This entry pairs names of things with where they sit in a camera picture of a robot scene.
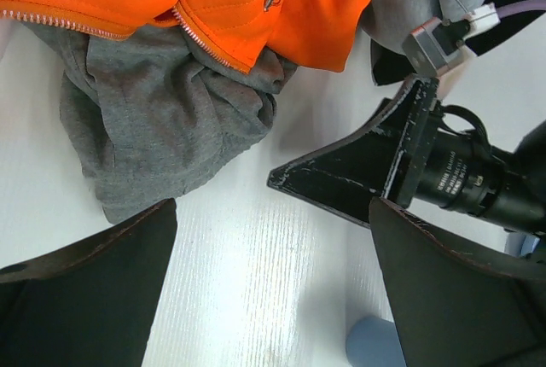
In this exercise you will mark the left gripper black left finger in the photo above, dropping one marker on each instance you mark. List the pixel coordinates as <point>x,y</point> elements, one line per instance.
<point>93,302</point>

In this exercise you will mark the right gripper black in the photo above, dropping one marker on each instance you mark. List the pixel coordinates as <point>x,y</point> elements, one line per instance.
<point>411,148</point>

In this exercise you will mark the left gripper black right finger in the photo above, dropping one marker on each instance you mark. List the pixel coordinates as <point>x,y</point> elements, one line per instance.
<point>454,301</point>

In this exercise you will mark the dark grey cloth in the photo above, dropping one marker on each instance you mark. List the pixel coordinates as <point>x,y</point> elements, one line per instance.
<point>154,117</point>

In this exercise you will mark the blue plastic cup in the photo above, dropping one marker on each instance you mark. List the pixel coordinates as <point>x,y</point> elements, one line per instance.
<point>373,342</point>

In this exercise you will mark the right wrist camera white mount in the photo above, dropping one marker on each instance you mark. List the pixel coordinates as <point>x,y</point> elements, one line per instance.
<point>436,47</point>

